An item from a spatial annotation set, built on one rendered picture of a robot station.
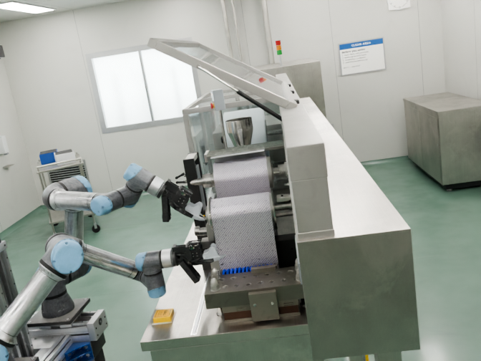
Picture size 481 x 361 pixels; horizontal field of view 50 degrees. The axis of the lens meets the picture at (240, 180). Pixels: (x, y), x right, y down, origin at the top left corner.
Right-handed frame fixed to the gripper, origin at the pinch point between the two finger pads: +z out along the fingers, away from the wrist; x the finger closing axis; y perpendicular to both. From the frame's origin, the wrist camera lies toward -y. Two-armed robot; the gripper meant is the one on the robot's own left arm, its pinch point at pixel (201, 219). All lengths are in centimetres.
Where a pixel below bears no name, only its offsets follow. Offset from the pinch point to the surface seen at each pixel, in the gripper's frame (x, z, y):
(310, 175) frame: -87, 10, 53
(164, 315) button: -16.2, 6.9, -36.0
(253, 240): -4.3, 21.8, 5.1
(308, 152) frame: -87, 7, 57
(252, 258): -4.3, 25.5, -1.9
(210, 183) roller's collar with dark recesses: 23.9, -3.8, 8.0
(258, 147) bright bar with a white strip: 25.9, 6.1, 32.4
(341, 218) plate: -76, 24, 46
